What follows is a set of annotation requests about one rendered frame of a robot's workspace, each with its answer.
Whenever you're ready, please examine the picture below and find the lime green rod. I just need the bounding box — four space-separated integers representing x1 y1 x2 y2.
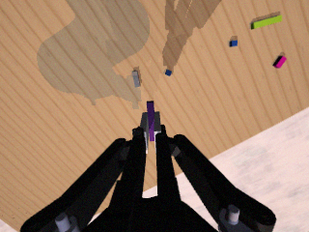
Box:
251 15 282 30

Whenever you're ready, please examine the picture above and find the small magenta block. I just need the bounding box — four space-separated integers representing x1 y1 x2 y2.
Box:
273 56 287 68

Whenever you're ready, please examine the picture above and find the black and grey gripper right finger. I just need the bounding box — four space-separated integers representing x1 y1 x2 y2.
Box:
154 111 276 232

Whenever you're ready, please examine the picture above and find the grey rectangular bar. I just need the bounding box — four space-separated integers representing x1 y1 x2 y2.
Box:
132 72 140 87

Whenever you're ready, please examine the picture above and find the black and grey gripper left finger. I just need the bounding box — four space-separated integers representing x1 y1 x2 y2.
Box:
20 112 149 232

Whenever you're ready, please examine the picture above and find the purple rod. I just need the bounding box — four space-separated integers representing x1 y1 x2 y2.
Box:
147 101 155 141

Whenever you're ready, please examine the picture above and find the small blue cube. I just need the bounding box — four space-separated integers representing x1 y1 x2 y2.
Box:
165 70 172 76
230 40 238 47

